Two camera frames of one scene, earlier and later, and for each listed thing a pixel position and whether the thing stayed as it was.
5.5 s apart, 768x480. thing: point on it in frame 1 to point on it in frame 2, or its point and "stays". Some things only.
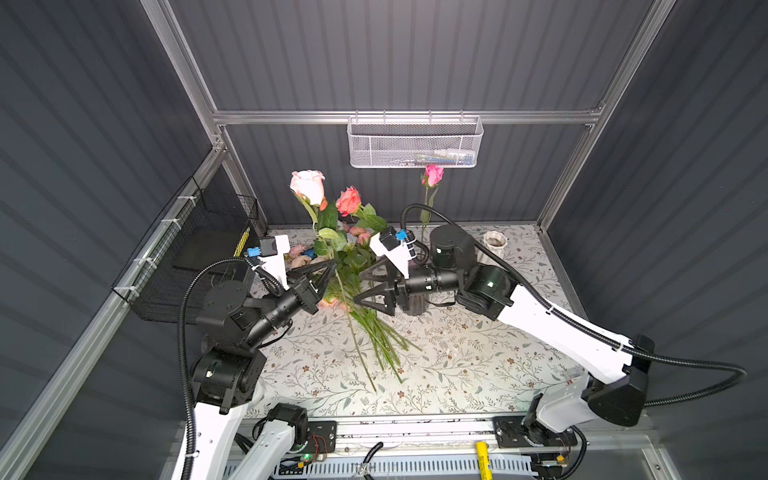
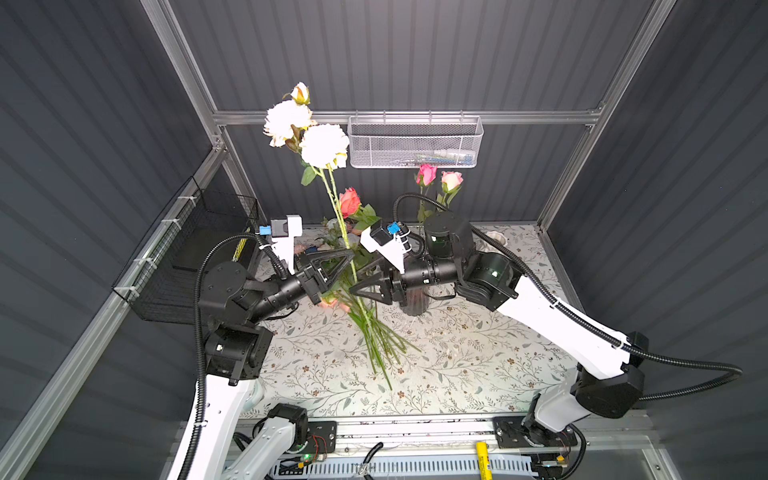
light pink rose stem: x=308 y=187 to x=451 y=186
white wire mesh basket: x=414 y=141 stays
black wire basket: x=200 y=228 stays
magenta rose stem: x=430 y=178 stays
